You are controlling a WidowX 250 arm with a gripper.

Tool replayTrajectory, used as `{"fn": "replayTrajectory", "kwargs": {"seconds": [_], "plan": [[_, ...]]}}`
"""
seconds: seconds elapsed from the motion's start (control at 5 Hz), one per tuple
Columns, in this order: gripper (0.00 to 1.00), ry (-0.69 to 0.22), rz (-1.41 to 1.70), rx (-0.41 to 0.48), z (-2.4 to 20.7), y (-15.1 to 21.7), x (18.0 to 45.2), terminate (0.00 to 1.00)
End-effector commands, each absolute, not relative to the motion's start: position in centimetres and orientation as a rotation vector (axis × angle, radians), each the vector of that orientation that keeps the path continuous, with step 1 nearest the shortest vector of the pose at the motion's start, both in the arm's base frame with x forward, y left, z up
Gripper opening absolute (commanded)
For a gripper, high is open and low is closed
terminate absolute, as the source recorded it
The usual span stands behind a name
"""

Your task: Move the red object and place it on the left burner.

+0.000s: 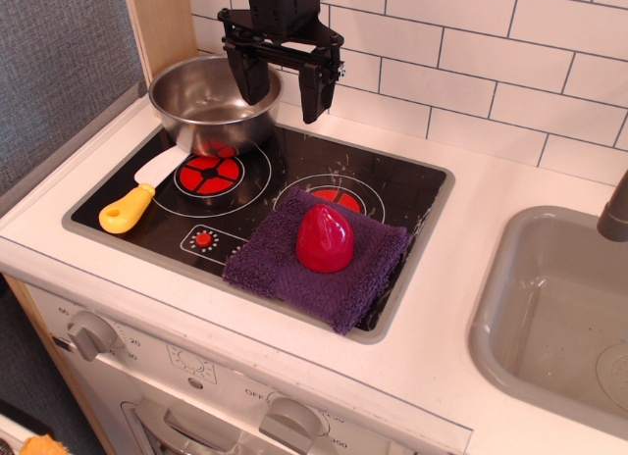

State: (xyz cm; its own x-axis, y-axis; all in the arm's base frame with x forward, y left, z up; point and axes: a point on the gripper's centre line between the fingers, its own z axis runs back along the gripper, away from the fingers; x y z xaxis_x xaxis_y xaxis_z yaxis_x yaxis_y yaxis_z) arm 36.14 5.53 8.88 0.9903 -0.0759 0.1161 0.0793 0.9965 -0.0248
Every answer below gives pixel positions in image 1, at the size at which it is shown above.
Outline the black toy stovetop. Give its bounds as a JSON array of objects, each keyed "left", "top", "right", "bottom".
[{"left": 62, "top": 127, "right": 454, "bottom": 344}]

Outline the grey left oven knob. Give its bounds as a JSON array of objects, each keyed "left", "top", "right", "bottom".
[{"left": 68, "top": 311, "right": 118, "bottom": 362}]

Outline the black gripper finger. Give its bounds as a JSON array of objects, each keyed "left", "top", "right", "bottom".
[
  {"left": 298, "top": 64, "right": 336, "bottom": 124},
  {"left": 226, "top": 47, "right": 270, "bottom": 105}
]

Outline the toy knife yellow handle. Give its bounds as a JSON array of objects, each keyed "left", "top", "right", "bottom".
[{"left": 98, "top": 146, "right": 190, "bottom": 235}]

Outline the orange fuzzy object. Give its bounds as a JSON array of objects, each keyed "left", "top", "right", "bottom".
[{"left": 19, "top": 434, "right": 70, "bottom": 455}]

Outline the purple folded towel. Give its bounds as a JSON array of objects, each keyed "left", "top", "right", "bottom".
[{"left": 223, "top": 187, "right": 411, "bottom": 334}]

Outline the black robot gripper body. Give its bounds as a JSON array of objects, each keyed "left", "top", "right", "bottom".
[{"left": 218, "top": 0, "right": 343, "bottom": 77}]

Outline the grey oven knob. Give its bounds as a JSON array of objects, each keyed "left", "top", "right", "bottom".
[
  {"left": 68, "top": 311, "right": 118, "bottom": 362},
  {"left": 259, "top": 398, "right": 322, "bottom": 454}
]

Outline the stainless steel pot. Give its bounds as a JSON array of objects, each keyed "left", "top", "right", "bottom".
[{"left": 149, "top": 56, "right": 283, "bottom": 158}]

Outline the red plastic strawberry toy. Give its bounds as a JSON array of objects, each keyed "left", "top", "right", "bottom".
[{"left": 295, "top": 204, "right": 354, "bottom": 274}]

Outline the grey right oven knob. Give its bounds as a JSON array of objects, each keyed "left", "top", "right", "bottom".
[{"left": 259, "top": 398, "right": 322, "bottom": 454}]

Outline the grey plastic sink basin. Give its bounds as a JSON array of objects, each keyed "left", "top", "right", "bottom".
[{"left": 469, "top": 206, "right": 627, "bottom": 438}]

